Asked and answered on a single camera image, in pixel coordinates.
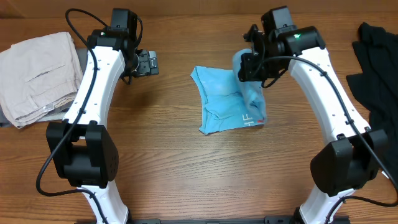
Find light blue t-shirt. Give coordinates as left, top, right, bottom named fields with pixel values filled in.
left=191, top=49, right=267, bottom=135

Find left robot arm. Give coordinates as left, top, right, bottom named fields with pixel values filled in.
left=36, top=8, right=159, bottom=223

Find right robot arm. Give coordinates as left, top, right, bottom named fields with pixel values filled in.
left=238, top=6, right=388, bottom=223

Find folded beige trousers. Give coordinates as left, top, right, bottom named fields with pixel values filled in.
left=1, top=32, right=83, bottom=128

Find black garment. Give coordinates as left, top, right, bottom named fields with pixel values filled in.
left=346, top=22, right=397, bottom=179

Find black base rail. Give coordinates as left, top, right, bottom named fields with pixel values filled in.
left=127, top=216, right=299, bottom=224

